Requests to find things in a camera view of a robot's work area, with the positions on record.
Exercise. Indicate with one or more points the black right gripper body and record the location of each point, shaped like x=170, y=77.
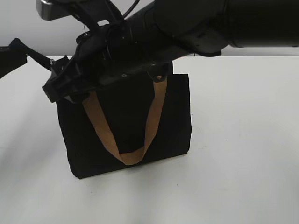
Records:
x=92, y=67

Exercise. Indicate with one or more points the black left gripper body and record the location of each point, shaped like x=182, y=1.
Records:
x=18, y=45

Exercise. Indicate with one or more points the black canvas tote bag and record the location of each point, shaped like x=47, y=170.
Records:
x=135, y=122

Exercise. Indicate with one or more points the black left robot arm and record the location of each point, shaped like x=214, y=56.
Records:
x=15, y=55

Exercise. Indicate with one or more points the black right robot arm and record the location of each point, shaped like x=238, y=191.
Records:
x=116, y=48

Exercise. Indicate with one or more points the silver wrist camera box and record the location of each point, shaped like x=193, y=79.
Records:
x=50, y=10

